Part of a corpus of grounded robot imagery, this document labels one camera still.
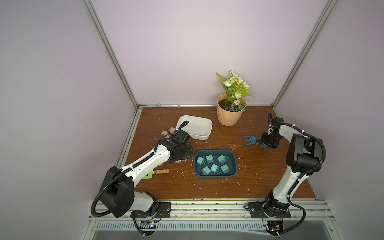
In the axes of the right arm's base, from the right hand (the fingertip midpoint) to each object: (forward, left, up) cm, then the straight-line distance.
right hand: (265, 141), depth 97 cm
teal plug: (-15, +43, +2) cm, 45 cm away
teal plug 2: (-14, +38, +1) cm, 40 cm away
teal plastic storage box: (-16, +34, 0) cm, 38 cm away
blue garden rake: (+3, +7, -2) cm, 8 cm away
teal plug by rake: (-4, +2, 0) cm, 4 cm away
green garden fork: (-24, +73, 0) cm, 76 cm away
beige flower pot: (+13, +24, +8) cm, 29 cm away
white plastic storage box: (+11, +45, -1) cm, 47 cm away
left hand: (-15, +50, +8) cm, 52 cm away
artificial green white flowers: (+19, +21, +27) cm, 39 cm away
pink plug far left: (+3, +69, +2) cm, 69 cm away
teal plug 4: (-21, +40, +2) cm, 45 cm away
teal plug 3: (-14, +30, +2) cm, 33 cm away
